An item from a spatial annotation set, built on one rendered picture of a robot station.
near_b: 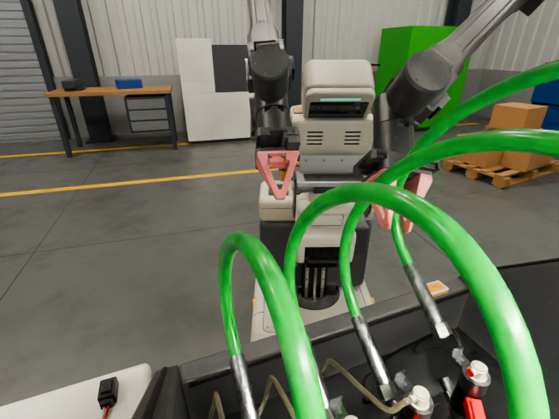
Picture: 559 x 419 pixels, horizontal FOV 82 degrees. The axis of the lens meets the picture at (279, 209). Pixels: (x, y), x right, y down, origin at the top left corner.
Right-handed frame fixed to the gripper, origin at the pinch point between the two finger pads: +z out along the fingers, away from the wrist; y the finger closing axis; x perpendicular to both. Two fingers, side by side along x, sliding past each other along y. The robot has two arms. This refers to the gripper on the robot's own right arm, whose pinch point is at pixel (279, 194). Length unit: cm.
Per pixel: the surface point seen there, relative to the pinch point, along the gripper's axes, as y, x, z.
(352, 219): 12.5, 6.7, 8.1
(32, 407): -4.9, -35.9, 27.3
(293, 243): 13.9, -0.8, 10.6
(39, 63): -392, -310, -379
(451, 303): -21.8, 38.2, 19.6
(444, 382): 6.0, 17.3, 27.6
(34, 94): -424, -333, -347
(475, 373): 11.9, 17.6, 25.6
